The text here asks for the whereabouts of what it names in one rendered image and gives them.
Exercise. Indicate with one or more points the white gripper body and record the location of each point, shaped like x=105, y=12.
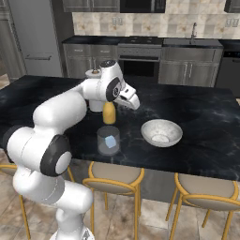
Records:
x=132, y=102

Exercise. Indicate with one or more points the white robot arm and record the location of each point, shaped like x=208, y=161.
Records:
x=59, y=111

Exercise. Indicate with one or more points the white speckled ice bowl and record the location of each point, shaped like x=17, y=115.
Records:
x=167, y=129

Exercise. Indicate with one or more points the pale blue ice cube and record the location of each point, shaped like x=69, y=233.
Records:
x=110, y=142

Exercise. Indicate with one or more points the clear glass cup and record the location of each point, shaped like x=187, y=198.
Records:
x=103, y=146

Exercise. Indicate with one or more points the yellow bottle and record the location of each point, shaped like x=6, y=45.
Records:
x=109, y=115

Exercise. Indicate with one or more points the white jar with wooden lid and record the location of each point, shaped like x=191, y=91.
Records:
x=95, y=106

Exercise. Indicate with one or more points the steel oven with hob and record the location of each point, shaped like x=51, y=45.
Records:
x=140, y=51

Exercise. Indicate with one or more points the grey cupboards under sink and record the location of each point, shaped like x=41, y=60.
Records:
x=187, y=73

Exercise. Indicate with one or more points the grey base cupboards with drawers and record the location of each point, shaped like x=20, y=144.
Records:
x=81, y=57

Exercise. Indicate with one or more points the yellow stool with beige seat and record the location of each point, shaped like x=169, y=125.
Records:
x=206, y=187
x=9, y=170
x=115, y=178

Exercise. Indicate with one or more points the steel sink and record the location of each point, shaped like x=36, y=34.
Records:
x=193, y=47

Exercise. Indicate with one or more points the steel tap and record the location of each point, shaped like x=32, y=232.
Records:
x=193, y=31

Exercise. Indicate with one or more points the black microwave oven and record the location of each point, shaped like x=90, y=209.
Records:
x=142, y=5

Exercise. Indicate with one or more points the dark dishwasher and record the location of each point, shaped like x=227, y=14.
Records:
x=229, y=72

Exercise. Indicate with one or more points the grey fridge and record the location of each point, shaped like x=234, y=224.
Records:
x=37, y=34

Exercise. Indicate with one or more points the tall grey cupboard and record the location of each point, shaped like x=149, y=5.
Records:
x=9, y=43

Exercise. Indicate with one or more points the white wall socket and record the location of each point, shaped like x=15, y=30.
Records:
x=232, y=22
x=117, y=21

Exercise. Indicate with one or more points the grey wall cupboards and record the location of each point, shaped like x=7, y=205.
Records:
x=90, y=4

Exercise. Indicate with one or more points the dark wall cupboard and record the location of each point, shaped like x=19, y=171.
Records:
x=232, y=4

